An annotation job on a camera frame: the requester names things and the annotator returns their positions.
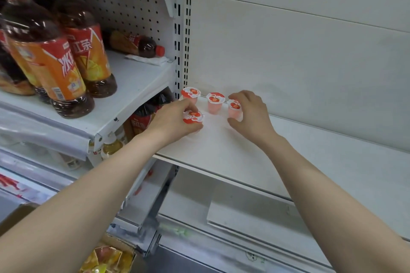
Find large orange label tea bottle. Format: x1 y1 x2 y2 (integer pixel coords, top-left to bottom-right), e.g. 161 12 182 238
0 10 95 119
54 0 118 99
0 0 52 104

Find yellow snack packets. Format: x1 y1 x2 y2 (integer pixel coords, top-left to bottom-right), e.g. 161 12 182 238
79 244 136 273

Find person's right hand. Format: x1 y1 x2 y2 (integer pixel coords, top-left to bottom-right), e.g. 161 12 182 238
227 90 278 149

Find dark bottle red label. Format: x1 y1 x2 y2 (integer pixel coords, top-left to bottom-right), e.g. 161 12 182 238
129 87 175 138

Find person's right forearm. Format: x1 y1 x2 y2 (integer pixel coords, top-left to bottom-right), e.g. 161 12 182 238
260 134 410 273

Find person's left hand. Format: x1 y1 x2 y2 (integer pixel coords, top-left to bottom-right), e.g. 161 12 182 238
145 99 204 151

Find person's left forearm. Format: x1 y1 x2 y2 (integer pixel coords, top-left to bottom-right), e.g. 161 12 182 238
0 129 161 273

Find white metal pegboard shelf rack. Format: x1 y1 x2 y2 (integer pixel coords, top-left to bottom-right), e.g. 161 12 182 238
0 0 193 256

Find white shelf board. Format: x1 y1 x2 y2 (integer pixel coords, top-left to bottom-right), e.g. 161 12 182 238
153 95 410 240

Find white paper slip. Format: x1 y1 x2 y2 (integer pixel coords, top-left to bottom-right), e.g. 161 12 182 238
124 54 170 66

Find pink jelly cup red lid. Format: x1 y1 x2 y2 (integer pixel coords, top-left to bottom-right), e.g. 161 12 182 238
183 110 204 125
228 99 243 122
206 93 226 115
181 87 202 102

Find small orange label tea bottle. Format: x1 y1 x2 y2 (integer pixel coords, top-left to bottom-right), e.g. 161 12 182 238
108 30 166 59

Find clear plastic price rail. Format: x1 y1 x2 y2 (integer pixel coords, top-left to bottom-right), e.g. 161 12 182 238
0 106 92 162

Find yellow drink bottle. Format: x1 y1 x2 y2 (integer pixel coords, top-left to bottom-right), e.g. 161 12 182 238
101 131 126 159

